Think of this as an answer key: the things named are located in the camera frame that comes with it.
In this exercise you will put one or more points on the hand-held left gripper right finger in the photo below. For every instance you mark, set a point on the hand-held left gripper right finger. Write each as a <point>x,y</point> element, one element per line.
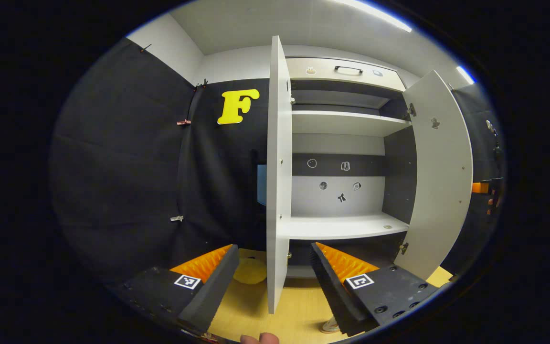
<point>332,291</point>

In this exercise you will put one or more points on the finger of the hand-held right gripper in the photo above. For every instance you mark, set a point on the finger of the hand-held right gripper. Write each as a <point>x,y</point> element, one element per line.
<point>479,188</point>

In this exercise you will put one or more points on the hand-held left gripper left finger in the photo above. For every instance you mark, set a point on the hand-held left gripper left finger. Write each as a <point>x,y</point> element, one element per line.
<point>213,291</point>

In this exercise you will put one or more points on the grey cabinet door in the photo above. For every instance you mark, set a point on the grey cabinet door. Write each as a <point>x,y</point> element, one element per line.
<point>279,167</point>
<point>439,167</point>

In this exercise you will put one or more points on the grey cabinet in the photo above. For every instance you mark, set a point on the grey cabinet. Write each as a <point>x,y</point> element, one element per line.
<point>337,143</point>

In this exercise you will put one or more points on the white cabinet shelf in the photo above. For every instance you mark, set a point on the white cabinet shelf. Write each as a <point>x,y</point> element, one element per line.
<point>342,124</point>
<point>342,227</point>

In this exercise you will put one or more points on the beige cabinet drawer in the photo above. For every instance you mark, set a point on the beige cabinet drawer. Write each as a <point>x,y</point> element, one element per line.
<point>323,72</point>

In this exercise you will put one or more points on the yellow round pad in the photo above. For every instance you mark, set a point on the yellow round pad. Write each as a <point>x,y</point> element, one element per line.
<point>251,272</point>

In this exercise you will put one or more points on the silver cloth clip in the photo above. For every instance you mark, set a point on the silver cloth clip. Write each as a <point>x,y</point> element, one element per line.
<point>176,218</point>

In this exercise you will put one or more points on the ceiling light panel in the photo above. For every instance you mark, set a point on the ceiling light panel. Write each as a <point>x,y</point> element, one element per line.
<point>466,75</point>
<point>380,14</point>

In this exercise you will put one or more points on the black backdrop cloth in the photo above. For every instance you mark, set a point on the black backdrop cloth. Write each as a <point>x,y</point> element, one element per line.
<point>122,167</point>

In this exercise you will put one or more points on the red cloth clip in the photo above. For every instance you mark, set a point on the red cloth clip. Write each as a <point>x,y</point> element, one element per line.
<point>184,122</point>

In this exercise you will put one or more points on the black cloth clip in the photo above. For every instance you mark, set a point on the black cloth clip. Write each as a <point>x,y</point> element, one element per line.
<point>145,48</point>
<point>202,84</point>

